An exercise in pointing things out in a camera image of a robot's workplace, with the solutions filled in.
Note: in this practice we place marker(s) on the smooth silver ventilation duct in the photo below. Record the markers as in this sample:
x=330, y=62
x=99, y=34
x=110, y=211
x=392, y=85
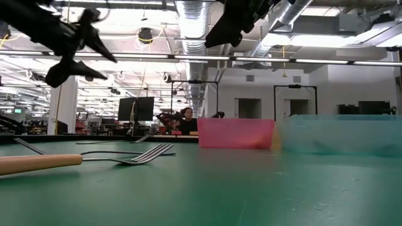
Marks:
x=295, y=12

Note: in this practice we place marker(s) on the white column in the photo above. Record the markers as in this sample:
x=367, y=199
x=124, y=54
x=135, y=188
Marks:
x=67, y=106

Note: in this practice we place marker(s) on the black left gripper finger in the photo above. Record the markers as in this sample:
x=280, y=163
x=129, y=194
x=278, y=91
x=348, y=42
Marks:
x=97, y=44
x=69, y=70

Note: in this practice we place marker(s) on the iridescent rainbow fork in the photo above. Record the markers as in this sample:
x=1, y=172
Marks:
x=125, y=152
x=29, y=146

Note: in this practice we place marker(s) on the black table frame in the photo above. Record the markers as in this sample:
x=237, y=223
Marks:
x=78, y=137

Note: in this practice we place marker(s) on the person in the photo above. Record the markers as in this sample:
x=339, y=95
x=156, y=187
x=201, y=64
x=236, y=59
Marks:
x=188, y=124

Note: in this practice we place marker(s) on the black frame stand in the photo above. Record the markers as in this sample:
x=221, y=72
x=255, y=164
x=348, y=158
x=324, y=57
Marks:
x=295, y=86
x=194, y=82

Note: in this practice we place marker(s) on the teal plastic bin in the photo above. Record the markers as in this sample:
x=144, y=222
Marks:
x=345, y=135

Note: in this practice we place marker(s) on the long ceiling light strip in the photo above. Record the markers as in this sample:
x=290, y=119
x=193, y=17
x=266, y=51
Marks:
x=204, y=57

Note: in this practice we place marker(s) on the pink plastic bin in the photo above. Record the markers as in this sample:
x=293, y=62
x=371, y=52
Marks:
x=235, y=133

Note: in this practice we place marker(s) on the black ceiling device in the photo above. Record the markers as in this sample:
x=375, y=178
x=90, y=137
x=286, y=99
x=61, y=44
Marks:
x=145, y=34

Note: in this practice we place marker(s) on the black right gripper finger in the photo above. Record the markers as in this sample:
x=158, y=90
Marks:
x=224, y=34

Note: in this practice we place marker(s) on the ribbed silver ventilation duct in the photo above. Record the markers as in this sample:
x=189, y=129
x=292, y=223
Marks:
x=191, y=19

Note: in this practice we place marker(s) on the green table mat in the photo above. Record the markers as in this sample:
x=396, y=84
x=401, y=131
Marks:
x=220, y=194

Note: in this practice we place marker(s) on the black monitor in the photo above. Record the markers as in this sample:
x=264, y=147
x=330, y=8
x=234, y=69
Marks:
x=143, y=108
x=373, y=106

